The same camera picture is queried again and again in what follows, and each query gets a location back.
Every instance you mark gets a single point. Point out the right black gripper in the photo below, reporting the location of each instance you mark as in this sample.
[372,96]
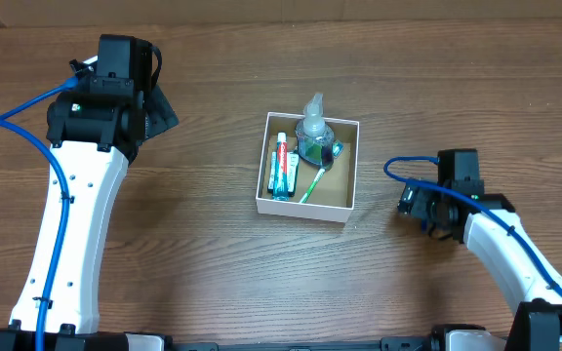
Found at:
[409,201]

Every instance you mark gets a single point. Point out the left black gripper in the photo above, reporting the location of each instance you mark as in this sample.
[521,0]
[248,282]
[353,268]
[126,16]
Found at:
[162,114]

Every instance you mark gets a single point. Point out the green white toothbrush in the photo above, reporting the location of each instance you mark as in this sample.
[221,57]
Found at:
[337,149]

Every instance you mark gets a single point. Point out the purple hand soap pump bottle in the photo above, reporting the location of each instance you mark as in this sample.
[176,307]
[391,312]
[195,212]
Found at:
[315,137]

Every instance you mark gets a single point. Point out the green white soap packet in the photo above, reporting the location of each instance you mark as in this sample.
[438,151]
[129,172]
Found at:
[293,170]

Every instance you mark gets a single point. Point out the red green toothpaste tube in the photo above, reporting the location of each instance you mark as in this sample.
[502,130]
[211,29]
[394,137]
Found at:
[280,188]

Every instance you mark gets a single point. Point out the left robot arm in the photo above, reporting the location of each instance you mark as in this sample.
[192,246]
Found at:
[97,120]

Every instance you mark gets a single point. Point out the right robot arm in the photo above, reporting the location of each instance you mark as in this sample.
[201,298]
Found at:
[457,205]

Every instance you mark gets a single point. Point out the white cardboard box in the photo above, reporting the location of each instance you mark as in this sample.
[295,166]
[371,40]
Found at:
[333,196]

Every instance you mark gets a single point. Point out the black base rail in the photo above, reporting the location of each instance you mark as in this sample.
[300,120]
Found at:
[394,343]

